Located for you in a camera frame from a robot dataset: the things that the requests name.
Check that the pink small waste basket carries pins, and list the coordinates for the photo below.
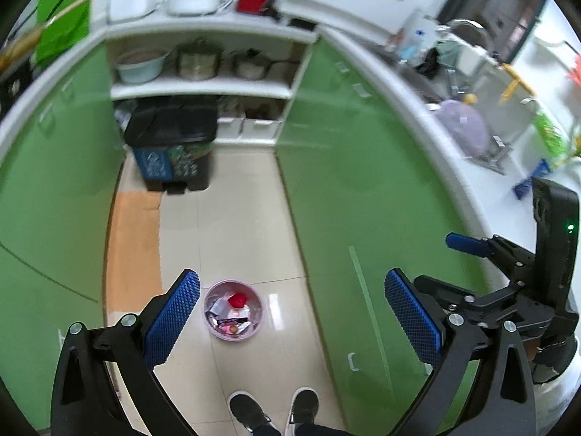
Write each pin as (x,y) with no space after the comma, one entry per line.
(226,323)

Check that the white square container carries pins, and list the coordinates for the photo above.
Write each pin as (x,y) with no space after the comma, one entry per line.
(120,11)

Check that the red cloth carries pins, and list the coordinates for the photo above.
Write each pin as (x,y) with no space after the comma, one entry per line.
(238,300)

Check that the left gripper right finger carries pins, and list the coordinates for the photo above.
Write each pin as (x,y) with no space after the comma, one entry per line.
(501,400)

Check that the cardboard floor mat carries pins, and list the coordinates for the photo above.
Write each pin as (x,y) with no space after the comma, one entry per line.
(133,267)

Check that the stainless steel sink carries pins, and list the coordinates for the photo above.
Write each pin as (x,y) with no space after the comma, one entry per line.
(506,118)

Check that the left black shoe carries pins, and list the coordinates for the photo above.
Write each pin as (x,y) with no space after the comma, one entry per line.
(247,411)

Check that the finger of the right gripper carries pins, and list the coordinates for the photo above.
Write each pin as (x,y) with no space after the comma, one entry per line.
(468,245)

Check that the pale blue basin on shelf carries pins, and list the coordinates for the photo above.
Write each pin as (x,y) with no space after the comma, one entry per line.
(140,66)

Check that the purple plastic basin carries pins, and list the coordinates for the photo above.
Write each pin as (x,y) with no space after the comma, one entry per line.
(466,126)

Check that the black shoe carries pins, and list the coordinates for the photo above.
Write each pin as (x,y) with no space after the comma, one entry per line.
(247,411)
(303,409)

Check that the steel pot on shelf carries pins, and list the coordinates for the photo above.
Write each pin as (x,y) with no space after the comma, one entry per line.
(255,65)
(199,60)

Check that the black blue trash bin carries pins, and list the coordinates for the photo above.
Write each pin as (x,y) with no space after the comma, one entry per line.
(172,140)

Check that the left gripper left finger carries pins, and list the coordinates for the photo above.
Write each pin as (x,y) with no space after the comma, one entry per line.
(84,401)

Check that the blue patterned vase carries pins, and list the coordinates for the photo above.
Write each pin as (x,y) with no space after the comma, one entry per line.
(542,170)

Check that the right black shoe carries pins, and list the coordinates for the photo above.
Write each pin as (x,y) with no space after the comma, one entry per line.
(303,409)

